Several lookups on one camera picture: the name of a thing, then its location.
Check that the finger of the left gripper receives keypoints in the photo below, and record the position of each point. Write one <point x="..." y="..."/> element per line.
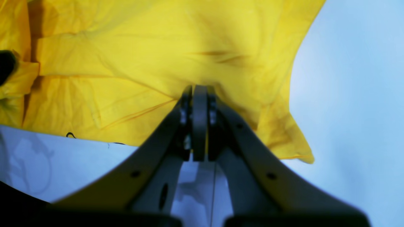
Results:
<point x="7" y="65"/>

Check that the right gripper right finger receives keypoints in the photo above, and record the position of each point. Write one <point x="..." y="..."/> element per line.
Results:
<point x="263" y="191"/>

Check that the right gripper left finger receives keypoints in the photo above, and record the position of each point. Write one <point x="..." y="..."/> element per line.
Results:
<point x="140" y="191"/>

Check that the orange yellow T-shirt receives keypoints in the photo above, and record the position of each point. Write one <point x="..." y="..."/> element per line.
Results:
<point x="111" y="70"/>

